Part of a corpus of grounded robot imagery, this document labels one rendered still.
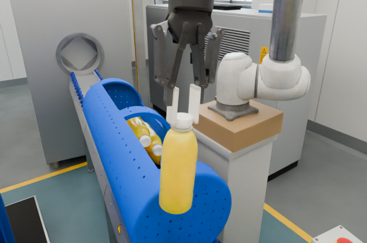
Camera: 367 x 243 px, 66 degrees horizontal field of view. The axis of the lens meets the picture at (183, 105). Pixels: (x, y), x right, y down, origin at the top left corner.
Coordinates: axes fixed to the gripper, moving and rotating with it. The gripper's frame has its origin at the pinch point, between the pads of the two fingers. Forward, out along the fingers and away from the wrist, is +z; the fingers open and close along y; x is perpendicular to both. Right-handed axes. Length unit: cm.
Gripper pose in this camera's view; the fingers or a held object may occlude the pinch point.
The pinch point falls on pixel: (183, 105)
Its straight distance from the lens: 51.5
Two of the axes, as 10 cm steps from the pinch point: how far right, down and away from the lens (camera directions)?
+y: -8.9, 0.7, -4.5
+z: -0.7, 9.6, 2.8
